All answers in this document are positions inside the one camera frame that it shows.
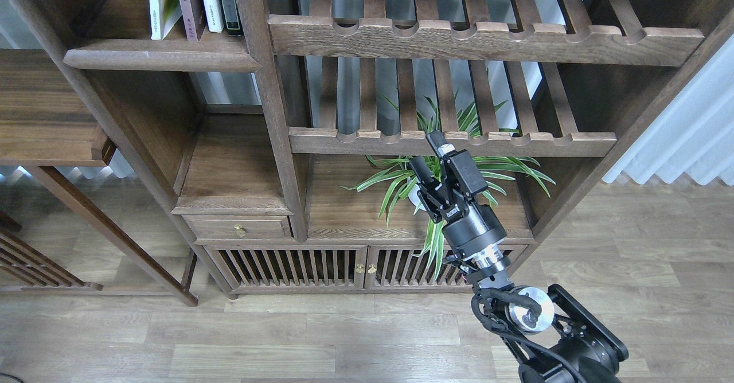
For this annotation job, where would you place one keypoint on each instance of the green spider plant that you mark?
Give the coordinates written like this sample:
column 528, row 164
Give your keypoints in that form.
column 398, row 172

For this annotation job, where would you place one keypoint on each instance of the dark grey upright book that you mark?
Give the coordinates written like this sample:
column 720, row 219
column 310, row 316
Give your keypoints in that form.
column 231, row 17

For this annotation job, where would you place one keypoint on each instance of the dark wooden bookshelf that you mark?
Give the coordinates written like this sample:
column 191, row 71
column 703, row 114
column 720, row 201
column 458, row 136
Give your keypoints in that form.
column 266, row 129

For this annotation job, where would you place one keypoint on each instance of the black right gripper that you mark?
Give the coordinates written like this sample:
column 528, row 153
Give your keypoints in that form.
column 472, row 230

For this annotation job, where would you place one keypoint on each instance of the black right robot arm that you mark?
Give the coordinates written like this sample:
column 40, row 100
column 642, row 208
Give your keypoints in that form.
column 551, row 335

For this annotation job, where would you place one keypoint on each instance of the wooden side table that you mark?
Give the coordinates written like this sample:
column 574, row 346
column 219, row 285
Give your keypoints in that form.
column 46, row 125

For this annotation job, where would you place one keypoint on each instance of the yellow green book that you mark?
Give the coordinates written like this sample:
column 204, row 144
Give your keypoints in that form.
column 164, row 14

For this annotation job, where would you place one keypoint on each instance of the brass drawer knob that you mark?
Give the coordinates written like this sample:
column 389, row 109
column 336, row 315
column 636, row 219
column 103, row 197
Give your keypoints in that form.
column 239, row 230

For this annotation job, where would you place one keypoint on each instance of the white curtain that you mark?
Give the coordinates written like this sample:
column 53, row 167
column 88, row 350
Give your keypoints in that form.
column 693, row 135

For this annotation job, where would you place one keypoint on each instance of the white upright book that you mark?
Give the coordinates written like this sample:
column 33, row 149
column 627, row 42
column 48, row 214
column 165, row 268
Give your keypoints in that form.
column 214, row 16

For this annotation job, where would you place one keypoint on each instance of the white plant pot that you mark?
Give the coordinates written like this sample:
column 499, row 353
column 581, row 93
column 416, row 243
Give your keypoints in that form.
column 413, row 196

